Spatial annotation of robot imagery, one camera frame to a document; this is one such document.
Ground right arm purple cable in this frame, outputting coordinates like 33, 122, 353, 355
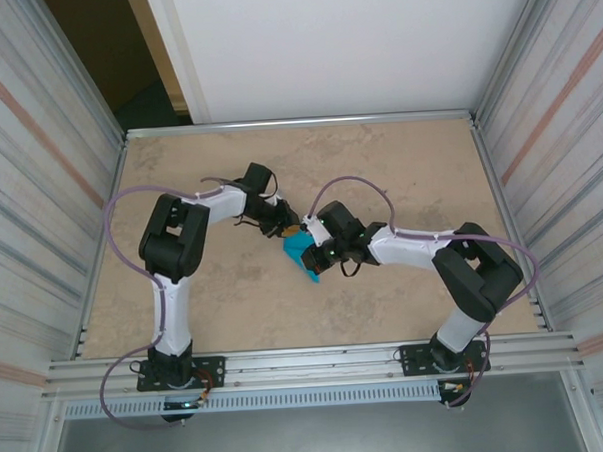
308, 168, 547, 415

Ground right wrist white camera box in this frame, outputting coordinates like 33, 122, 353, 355
300, 212, 332, 248

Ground long aluminium mounting rail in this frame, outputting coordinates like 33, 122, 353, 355
39, 329, 587, 402

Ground corrugated translucent enclosure panel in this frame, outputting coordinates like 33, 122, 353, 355
0, 0, 142, 452
471, 0, 603, 452

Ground beige door jamb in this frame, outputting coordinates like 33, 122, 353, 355
123, 0, 190, 114

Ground aluminium side frame rail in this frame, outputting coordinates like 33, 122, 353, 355
469, 109, 552, 335
65, 135, 139, 360

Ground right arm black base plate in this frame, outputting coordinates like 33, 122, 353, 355
399, 338, 492, 378

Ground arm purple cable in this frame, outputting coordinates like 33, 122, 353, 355
89, 176, 251, 432
308, 168, 547, 415

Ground grey slotted cable duct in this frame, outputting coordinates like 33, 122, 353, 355
62, 382, 443, 421

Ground aluminium table edge rail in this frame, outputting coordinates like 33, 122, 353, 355
123, 108, 479, 142

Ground blue paper sheet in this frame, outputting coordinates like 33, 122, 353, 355
283, 229, 323, 287

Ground small circuit board with wires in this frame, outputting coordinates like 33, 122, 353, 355
437, 378, 474, 396
161, 395, 213, 412

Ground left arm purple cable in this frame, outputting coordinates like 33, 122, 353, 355
89, 176, 251, 432

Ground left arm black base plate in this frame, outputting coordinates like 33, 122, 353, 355
135, 354, 228, 393

